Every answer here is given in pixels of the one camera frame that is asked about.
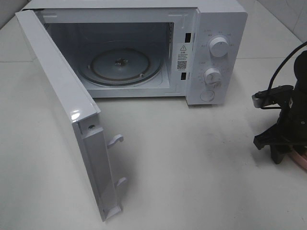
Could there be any pink plate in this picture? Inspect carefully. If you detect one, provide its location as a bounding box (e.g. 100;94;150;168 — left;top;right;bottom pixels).
289;150;307;171

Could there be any white warning label sticker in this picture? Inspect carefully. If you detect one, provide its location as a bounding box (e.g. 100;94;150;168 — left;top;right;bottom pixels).
176;43;192;71

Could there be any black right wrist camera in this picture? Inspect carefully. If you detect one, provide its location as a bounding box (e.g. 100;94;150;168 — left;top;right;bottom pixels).
252;85;294;109

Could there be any white microwave door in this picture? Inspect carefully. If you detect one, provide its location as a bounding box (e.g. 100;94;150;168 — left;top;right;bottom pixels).
16;10;123;221

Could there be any round white door release button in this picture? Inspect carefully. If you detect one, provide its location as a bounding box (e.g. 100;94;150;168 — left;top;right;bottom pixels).
200;90;215;102

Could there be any lower white timer knob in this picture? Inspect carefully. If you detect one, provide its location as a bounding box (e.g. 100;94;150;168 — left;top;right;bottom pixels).
204;68;222;85

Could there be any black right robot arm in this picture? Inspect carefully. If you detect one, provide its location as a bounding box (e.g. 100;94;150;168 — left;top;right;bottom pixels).
252;51;307;164

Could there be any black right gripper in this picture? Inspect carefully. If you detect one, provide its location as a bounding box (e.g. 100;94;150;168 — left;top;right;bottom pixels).
253;85;307;164

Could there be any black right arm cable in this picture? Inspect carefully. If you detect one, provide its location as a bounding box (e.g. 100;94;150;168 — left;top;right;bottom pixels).
258;40;307;110

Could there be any white microwave oven body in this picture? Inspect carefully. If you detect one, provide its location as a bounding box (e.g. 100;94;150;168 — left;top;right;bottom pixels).
20;0;248;105

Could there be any upper white power knob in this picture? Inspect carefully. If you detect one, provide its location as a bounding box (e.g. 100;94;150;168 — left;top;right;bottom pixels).
209;35;229;58

